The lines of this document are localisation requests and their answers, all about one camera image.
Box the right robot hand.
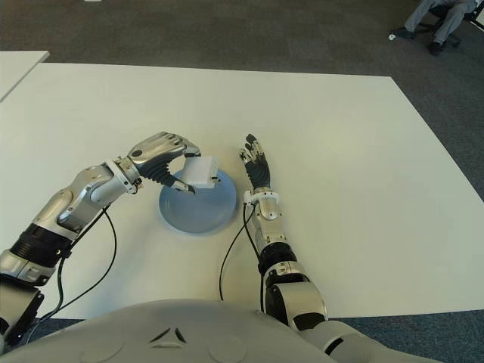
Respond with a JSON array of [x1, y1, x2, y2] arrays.
[[237, 132, 272, 194]]

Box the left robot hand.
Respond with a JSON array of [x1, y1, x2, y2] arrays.
[[126, 131, 202, 196]]

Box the white square charger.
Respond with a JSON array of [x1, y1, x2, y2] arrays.
[[182, 156, 221, 189]]

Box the blue round plate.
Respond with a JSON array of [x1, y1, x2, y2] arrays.
[[158, 169, 238, 235]]

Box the white neighbouring table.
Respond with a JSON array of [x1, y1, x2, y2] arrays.
[[0, 50, 51, 103]]

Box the grey robot torso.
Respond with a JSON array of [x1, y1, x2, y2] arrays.
[[0, 298, 341, 363]]

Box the black office chair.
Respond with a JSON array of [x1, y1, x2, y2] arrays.
[[414, 0, 484, 48]]

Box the seated person in grey trousers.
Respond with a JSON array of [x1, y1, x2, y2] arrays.
[[392, 0, 478, 57]]

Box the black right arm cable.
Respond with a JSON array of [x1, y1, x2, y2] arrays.
[[244, 206, 266, 312], [218, 206, 253, 303]]

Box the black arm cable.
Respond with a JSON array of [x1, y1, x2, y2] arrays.
[[218, 206, 253, 303], [36, 207, 109, 324], [37, 206, 118, 322], [244, 206, 266, 312]]

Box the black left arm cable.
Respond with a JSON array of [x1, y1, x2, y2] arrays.
[[36, 207, 109, 324], [37, 206, 118, 322]]

